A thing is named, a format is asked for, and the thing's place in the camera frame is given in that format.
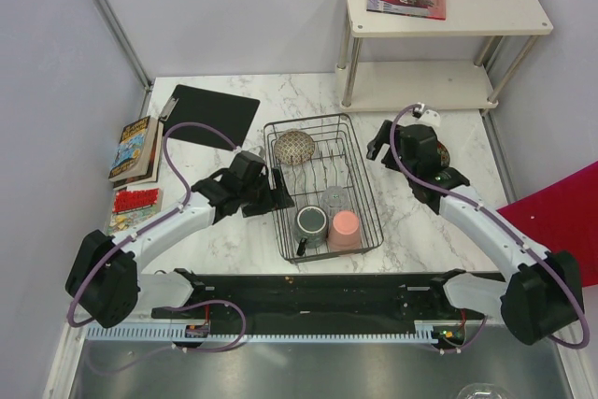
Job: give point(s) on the grey ceramic mug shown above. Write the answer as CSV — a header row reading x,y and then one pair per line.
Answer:
x,y
310,228

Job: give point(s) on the clear glass tumbler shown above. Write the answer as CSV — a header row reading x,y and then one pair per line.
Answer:
x,y
335,199

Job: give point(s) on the colourful paperback book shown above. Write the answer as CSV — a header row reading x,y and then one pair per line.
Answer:
x,y
135,156

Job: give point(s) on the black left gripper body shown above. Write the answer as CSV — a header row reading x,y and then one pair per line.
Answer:
x,y
257,198

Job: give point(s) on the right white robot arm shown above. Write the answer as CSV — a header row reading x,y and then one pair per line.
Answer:
x,y
540,294

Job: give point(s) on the black wire dish rack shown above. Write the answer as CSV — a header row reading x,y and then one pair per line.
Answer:
x,y
320,161

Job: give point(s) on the white cable duct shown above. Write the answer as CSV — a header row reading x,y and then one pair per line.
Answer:
x,y
183,333

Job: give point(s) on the red cover book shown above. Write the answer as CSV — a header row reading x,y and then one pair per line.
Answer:
x,y
132,207

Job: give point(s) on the white two-tier shelf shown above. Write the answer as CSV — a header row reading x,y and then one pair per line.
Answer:
x,y
387,62

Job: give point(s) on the black clipboard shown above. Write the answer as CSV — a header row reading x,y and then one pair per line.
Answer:
x,y
230,114

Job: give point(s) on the patterned beige bowl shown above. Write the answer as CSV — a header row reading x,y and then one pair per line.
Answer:
x,y
294,147

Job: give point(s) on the red floral plate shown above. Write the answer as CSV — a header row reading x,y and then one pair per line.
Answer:
x,y
444,155

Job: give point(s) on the pink plastic cup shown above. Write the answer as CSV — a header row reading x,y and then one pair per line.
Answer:
x,y
345,232

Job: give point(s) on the red folder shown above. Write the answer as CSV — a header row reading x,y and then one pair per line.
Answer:
x,y
563,216

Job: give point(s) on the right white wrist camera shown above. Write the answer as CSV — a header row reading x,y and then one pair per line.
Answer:
x,y
426,115

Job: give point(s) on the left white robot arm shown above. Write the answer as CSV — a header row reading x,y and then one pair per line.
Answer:
x,y
107,278

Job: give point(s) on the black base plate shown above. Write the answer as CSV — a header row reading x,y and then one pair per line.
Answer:
x,y
346,304

